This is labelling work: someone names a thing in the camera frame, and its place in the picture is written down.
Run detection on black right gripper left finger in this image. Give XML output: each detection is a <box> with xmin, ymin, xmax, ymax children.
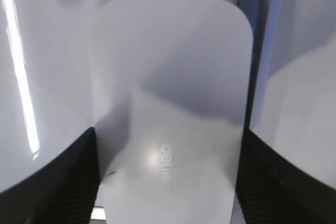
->
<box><xmin>1</xmin><ymin>127</ymin><xmax>100</xmax><ymax>223</ymax></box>

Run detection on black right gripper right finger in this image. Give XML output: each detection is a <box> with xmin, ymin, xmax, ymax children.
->
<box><xmin>236</xmin><ymin>130</ymin><xmax>335</xmax><ymax>223</ymax></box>

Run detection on white whiteboard eraser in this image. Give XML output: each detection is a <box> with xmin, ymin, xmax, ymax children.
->
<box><xmin>90</xmin><ymin>0</ymin><xmax>253</xmax><ymax>223</ymax></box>

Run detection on white whiteboard with grey frame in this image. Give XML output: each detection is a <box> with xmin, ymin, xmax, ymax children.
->
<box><xmin>0</xmin><ymin>0</ymin><xmax>336</xmax><ymax>224</ymax></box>

